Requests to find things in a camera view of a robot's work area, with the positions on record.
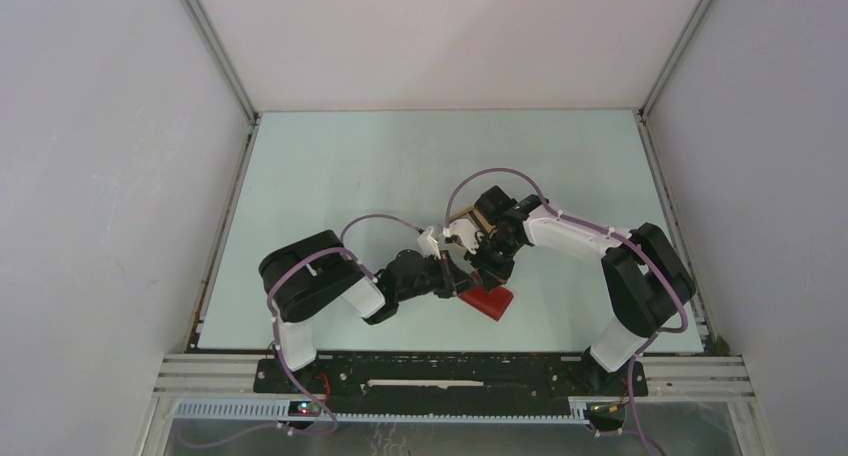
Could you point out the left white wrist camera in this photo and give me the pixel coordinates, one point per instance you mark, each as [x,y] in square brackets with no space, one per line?
[428,242]

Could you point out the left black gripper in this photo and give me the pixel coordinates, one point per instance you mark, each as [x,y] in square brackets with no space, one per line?
[450,275]

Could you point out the red card holder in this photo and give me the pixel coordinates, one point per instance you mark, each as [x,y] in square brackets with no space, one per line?
[492,303]

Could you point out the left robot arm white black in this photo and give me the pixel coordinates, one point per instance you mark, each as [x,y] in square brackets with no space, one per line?
[303,278]

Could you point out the beige oval tray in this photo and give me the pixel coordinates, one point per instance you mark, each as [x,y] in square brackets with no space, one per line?
[477,216]

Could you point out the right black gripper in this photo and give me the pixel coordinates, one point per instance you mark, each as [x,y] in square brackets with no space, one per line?
[492,277]

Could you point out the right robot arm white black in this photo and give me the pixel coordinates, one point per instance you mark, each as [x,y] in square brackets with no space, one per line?
[646,279]

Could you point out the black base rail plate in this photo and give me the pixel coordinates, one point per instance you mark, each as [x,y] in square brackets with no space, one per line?
[451,383]

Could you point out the white cable duct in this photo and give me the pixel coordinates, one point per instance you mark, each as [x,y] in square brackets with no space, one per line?
[287,410]

